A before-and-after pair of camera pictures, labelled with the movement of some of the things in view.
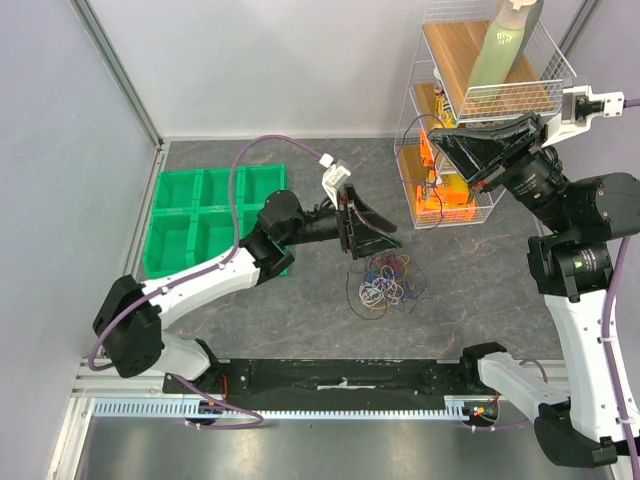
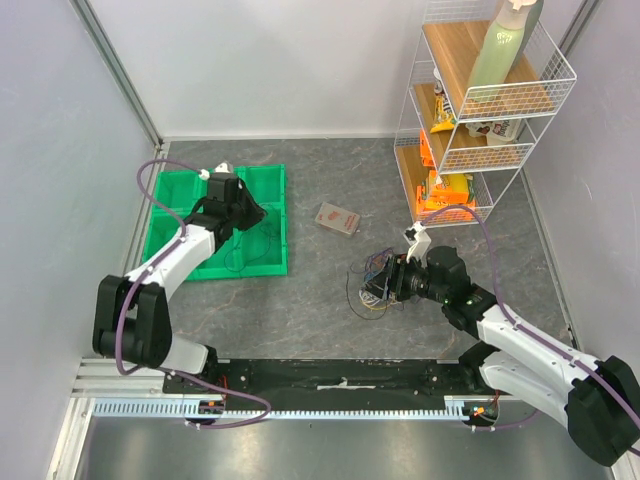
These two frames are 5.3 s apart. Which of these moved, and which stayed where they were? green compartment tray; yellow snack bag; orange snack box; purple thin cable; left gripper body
Moved: purple thin cable; left gripper body
Stayed: yellow snack bag; orange snack box; green compartment tray
